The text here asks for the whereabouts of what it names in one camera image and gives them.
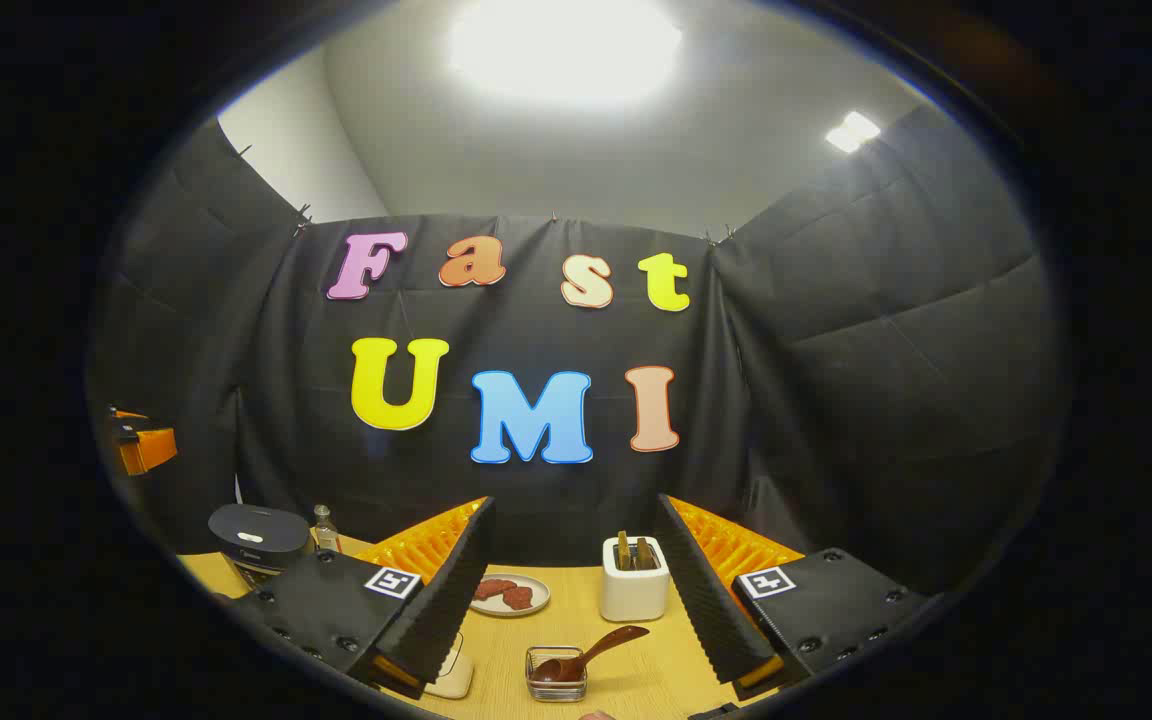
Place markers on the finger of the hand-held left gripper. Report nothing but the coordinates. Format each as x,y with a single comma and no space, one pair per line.
148,448

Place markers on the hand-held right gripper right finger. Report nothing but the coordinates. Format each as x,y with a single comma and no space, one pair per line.
711,600

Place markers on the large ceiling light panel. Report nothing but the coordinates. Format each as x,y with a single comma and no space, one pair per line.
566,50

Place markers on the round white plate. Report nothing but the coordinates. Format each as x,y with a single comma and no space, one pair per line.
536,597

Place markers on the red meat patty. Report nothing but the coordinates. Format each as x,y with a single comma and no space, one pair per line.
492,589
518,598

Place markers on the white chopstick holder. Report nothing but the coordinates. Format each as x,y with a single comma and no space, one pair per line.
633,595

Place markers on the black backdrop cloth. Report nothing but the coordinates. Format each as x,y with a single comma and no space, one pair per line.
836,400

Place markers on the dark grey rice cooker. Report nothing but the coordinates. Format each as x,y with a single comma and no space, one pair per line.
256,535

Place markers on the brown wooden spoon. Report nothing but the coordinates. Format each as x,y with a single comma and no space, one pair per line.
576,662

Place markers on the small clear glass bottle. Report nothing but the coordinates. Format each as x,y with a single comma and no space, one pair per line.
326,535

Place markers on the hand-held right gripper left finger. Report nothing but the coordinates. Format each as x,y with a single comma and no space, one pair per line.
446,610

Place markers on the small ceiling light panel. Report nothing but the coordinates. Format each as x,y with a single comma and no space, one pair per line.
853,132

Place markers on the small square glass bowl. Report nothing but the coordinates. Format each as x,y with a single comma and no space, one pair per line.
556,688

